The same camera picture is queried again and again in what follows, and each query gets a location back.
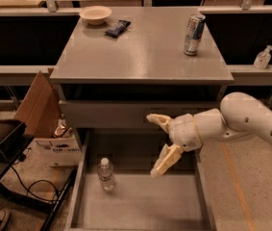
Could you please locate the brown cardboard box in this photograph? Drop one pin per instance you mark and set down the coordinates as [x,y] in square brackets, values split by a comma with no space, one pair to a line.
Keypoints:
[40,109]

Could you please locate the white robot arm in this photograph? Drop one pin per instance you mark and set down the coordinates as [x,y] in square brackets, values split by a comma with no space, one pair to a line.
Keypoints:
[239,116]

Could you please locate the silver blue energy drink can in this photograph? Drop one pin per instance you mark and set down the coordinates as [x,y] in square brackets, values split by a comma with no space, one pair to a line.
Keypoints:
[194,32]

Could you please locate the beige paper bowl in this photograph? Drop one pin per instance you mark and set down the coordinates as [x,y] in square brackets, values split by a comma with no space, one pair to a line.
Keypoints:
[95,15]

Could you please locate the white printed box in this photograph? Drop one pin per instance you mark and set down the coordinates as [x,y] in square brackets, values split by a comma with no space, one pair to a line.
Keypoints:
[59,152]

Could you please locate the dark blue snack packet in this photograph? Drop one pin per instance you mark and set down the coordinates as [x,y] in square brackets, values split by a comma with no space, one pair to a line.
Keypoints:
[118,28]

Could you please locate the open grey middle drawer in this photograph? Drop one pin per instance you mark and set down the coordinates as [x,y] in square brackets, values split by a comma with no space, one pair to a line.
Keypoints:
[176,201]

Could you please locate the grey drawer cabinet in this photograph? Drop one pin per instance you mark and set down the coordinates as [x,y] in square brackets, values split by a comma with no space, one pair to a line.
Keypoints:
[147,63]

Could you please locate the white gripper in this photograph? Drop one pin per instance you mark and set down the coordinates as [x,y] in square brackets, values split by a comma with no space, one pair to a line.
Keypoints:
[184,132]

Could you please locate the closed grey top drawer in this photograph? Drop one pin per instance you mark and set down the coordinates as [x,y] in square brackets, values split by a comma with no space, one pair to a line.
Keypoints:
[125,114]

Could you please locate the grey shelf rail right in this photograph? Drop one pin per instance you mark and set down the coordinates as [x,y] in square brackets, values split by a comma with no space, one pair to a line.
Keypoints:
[248,75]

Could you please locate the grey shelf rail left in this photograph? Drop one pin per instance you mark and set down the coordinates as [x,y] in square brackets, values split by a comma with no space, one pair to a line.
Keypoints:
[22,75]

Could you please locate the grey shelf rail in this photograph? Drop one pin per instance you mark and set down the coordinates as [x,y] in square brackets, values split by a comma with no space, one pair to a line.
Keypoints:
[22,75]
[248,75]

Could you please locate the clear plastic water bottle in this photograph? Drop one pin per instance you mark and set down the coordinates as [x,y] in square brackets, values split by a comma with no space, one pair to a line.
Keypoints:
[106,175]

